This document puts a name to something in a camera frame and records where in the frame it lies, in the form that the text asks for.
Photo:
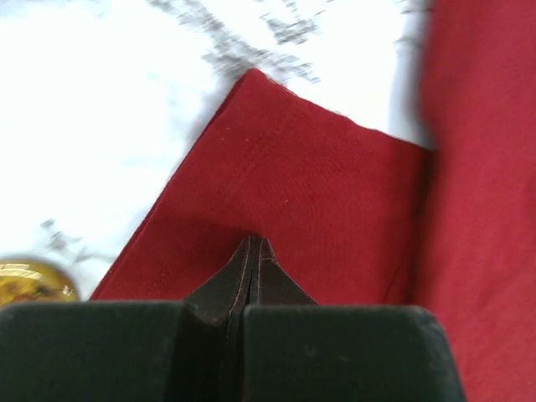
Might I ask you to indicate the red t-shirt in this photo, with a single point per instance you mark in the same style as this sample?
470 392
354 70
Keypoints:
358 217

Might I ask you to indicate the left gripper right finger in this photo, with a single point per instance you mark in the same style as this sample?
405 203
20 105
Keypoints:
282 346

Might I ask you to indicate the round gold brooch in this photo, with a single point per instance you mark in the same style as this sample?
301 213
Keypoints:
24 280

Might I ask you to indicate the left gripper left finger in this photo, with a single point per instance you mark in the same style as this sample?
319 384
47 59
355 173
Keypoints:
187 350

